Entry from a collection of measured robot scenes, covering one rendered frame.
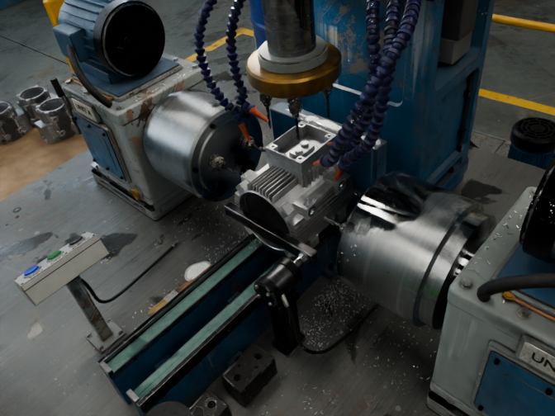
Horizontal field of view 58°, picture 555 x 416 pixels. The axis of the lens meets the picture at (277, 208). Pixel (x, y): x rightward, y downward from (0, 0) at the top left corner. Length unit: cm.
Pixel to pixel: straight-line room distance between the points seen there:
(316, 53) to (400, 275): 41
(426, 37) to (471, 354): 57
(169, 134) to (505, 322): 82
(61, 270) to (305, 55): 62
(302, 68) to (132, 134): 56
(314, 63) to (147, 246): 74
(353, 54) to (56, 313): 94
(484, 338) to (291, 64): 55
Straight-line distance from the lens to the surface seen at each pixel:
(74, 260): 107
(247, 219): 107
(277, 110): 118
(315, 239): 108
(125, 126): 130
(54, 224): 163
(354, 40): 112
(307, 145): 108
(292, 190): 104
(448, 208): 88
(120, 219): 153
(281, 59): 92
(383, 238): 87
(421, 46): 103
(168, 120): 123
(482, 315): 78
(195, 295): 110
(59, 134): 334
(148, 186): 141
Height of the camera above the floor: 176
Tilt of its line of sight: 42 degrees down
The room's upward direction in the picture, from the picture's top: 9 degrees counter-clockwise
